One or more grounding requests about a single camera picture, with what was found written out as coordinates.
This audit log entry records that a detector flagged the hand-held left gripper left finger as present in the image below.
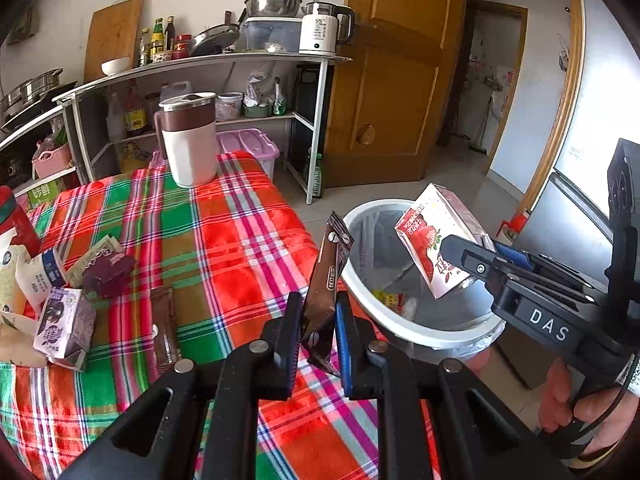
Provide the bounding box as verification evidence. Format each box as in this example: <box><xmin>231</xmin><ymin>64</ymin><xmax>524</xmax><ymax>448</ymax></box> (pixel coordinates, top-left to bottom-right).
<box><xmin>60</xmin><ymin>291</ymin><xmax>307</xmax><ymax>480</ymax></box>

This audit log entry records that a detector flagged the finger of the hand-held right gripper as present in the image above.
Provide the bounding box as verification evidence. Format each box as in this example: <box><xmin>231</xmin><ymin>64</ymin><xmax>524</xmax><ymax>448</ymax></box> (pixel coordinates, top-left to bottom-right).
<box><xmin>492</xmin><ymin>241</ymin><xmax>608</xmax><ymax>297</ymax></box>
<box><xmin>439</xmin><ymin>234</ymin><xmax>599</xmax><ymax>307</ymax></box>

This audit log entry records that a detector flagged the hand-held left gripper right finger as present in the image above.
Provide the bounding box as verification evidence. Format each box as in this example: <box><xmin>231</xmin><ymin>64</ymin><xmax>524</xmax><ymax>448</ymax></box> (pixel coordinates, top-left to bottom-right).
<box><xmin>334</xmin><ymin>291</ymin><xmax>576</xmax><ymax>480</ymax></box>

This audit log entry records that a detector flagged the strawberry print milk carton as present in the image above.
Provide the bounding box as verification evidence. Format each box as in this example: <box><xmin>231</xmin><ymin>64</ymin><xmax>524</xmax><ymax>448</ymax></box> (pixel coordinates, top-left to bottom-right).
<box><xmin>394</xmin><ymin>183</ymin><xmax>493</xmax><ymax>301</ymax></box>

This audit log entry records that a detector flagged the yellow red snack wrapper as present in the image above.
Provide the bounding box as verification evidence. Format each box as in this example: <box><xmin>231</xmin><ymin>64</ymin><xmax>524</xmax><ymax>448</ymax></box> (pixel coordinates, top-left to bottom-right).
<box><xmin>372</xmin><ymin>287</ymin><xmax>408</xmax><ymax>313</ymax></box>

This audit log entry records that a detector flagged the brown coffee packet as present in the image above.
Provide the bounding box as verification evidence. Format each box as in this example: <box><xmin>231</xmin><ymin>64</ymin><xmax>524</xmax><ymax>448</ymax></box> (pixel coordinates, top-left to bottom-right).
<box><xmin>149</xmin><ymin>285</ymin><xmax>183</xmax><ymax>375</ymax></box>
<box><xmin>300</xmin><ymin>211</ymin><xmax>354</xmax><ymax>377</ymax></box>

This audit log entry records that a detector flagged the white round waste bin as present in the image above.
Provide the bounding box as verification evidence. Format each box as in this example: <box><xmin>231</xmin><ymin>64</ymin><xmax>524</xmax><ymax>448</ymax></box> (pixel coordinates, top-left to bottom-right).
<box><xmin>340</xmin><ymin>199</ymin><xmax>506</xmax><ymax>361</ymax></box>

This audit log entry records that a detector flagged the pale green printed wrapper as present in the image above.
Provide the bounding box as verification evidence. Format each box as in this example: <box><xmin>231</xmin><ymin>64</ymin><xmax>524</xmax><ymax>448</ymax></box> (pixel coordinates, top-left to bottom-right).
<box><xmin>65</xmin><ymin>234</ymin><xmax>125</xmax><ymax>288</ymax></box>

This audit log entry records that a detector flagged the purple milk carton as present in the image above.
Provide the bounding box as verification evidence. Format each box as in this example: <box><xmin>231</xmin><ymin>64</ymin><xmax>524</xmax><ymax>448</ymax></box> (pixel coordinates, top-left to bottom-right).
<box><xmin>32</xmin><ymin>286</ymin><xmax>97</xmax><ymax>372</ymax></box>

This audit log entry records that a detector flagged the white blue label yogurt cup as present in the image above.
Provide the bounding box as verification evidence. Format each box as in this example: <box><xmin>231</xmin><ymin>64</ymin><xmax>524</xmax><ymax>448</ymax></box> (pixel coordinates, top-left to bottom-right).
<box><xmin>15</xmin><ymin>247</ymin><xmax>68</xmax><ymax>318</ymax></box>

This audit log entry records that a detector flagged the cream paper bag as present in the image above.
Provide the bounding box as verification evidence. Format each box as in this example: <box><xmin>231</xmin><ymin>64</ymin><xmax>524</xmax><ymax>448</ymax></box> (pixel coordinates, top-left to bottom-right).
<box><xmin>0</xmin><ymin>242</ymin><xmax>51</xmax><ymax>368</ymax></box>

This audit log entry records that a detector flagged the person's right hand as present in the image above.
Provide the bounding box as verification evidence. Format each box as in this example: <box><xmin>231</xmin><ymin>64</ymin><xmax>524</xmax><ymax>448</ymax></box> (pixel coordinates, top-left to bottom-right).
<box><xmin>536</xmin><ymin>360</ymin><xmax>640</xmax><ymax>466</ymax></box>

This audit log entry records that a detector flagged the red green plaid tablecloth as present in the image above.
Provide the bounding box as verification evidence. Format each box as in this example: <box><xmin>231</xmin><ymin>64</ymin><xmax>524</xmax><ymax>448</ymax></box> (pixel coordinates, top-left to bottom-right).
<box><xmin>0</xmin><ymin>152</ymin><xmax>441</xmax><ymax>480</ymax></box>

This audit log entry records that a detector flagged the wooden door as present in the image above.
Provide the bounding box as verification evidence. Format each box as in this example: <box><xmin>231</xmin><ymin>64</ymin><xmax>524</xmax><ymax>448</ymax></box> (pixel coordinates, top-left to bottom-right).
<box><xmin>322</xmin><ymin>0</ymin><xmax>466</xmax><ymax>188</ymax></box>

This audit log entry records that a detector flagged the purple lidded storage box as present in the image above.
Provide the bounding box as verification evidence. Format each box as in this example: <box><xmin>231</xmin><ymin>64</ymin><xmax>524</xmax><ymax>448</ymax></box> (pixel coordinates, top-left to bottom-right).
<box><xmin>215</xmin><ymin>128</ymin><xmax>280</xmax><ymax>181</ymax></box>

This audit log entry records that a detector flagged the white brown lidded mug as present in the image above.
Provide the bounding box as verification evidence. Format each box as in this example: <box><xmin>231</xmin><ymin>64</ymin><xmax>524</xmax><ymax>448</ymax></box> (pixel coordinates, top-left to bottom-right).
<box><xmin>152</xmin><ymin>91</ymin><xmax>219</xmax><ymax>188</ymax></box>

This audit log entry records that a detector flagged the white lidded jar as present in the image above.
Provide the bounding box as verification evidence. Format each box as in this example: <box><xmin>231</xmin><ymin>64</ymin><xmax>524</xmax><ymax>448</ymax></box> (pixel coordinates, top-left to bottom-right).
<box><xmin>216</xmin><ymin>91</ymin><xmax>244</xmax><ymax>122</ymax></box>

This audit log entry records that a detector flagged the white plastic bag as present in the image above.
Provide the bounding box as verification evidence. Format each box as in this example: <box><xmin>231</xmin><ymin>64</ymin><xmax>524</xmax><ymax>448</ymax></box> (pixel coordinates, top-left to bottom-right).
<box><xmin>247</xmin><ymin>62</ymin><xmax>275</xmax><ymax>107</ymax></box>

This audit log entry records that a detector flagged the white electric kettle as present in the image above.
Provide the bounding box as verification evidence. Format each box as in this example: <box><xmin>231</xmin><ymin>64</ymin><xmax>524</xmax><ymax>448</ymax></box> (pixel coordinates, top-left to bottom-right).
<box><xmin>299</xmin><ymin>2</ymin><xmax>356</xmax><ymax>56</ymax></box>

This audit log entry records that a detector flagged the dark bottle with yellow label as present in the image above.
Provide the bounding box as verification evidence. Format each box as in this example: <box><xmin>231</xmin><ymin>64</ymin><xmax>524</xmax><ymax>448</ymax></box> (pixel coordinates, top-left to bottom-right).
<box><xmin>124</xmin><ymin>80</ymin><xmax>147</xmax><ymax>136</ymax></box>

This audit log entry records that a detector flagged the plastic jug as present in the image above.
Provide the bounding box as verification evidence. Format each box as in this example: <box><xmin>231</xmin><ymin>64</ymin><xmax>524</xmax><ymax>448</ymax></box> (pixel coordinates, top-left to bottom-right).
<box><xmin>160</xmin><ymin>80</ymin><xmax>193</xmax><ymax>103</ymax></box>

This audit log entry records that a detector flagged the clear plastic bottle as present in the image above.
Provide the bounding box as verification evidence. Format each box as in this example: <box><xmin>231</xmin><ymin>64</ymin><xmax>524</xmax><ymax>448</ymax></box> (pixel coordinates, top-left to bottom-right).
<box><xmin>106</xmin><ymin>91</ymin><xmax>126</xmax><ymax>143</ymax></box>

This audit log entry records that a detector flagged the green cardboard box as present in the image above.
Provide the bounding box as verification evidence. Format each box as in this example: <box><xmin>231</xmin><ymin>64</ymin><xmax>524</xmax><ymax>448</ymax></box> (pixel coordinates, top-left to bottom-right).
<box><xmin>25</xmin><ymin>180</ymin><xmax>63</xmax><ymax>208</ymax></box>

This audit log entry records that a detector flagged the red antler cap bottle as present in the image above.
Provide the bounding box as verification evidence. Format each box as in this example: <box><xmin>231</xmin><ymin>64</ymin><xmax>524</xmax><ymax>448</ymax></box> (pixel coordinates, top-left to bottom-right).
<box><xmin>0</xmin><ymin>185</ymin><xmax>43</xmax><ymax>261</ymax></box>

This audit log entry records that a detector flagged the clear plastic storage box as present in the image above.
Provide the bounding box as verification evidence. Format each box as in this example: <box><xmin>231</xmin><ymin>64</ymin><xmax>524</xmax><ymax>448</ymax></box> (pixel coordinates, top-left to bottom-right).
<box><xmin>239</xmin><ymin>16</ymin><xmax>306</xmax><ymax>53</ymax></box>

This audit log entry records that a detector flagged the metal shelf rack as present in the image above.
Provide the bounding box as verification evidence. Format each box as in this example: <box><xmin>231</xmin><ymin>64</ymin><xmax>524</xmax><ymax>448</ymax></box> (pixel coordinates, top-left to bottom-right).
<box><xmin>52</xmin><ymin>52</ymin><xmax>353</xmax><ymax>206</ymax></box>

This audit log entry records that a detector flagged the pink woven basket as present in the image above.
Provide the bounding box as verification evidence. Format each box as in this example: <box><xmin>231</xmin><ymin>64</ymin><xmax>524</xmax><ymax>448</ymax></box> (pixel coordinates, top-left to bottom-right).
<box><xmin>32</xmin><ymin>141</ymin><xmax>71</xmax><ymax>180</ymax></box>

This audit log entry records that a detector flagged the steel mixing bowl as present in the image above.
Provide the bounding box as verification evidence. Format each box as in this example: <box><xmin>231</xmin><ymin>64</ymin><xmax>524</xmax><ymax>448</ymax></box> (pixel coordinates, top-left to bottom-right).
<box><xmin>244</xmin><ymin>0</ymin><xmax>303</xmax><ymax>18</ymax></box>

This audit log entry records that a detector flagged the steel frying pan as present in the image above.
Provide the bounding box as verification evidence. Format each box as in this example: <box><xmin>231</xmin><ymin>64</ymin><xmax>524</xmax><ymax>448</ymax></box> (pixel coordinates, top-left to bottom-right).
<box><xmin>189</xmin><ymin>8</ymin><xmax>248</xmax><ymax>57</ymax></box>

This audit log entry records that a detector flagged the green yellow label oil bottle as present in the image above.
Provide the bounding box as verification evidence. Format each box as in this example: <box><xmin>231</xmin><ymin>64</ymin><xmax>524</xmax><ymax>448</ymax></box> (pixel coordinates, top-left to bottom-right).
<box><xmin>150</xmin><ymin>17</ymin><xmax>166</xmax><ymax>63</ymax></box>

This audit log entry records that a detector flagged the metal side shelf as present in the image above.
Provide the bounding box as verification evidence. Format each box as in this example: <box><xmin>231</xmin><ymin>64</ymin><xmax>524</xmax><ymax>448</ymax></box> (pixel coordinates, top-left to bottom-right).
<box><xmin>0</xmin><ymin>102</ymin><xmax>88</xmax><ymax>201</ymax></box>

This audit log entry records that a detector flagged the black induction cooker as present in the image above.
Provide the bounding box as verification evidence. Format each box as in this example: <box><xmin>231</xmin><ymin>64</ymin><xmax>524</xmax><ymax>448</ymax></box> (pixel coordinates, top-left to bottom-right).
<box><xmin>0</xmin><ymin>81</ymin><xmax>78</xmax><ymax>133</ymax></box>

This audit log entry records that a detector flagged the wooden cutting board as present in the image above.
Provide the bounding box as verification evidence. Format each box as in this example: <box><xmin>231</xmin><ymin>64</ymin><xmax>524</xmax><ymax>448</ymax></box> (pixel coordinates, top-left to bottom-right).
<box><xmin>82</xmin><ymin>0</ymin><xmax>145</xmax><ymax>83</ymax></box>

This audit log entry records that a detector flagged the steel steamer pot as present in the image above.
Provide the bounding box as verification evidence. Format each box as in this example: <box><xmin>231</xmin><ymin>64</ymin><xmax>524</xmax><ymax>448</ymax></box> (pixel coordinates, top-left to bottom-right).
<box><xmin>0</xmin><ymin>67</ymin><xmax>63</xmax><ymax>116</ymax></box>

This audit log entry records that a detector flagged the khaki hanging cloth organiser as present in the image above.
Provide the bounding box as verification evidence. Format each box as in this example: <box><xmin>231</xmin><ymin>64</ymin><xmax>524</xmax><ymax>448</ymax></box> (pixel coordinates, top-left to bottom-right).
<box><xmin>6</xmin><ymin>7</ymin><xmax>40</xmax><ymax>46</ymax></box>

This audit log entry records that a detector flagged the white handled broom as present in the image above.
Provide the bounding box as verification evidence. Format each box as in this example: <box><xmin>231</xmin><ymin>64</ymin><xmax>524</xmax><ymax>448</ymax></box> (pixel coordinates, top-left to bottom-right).
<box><xmin>467</xmin><ymin>100</ymin><xmax>489</xmax><ymax>154</ymax></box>

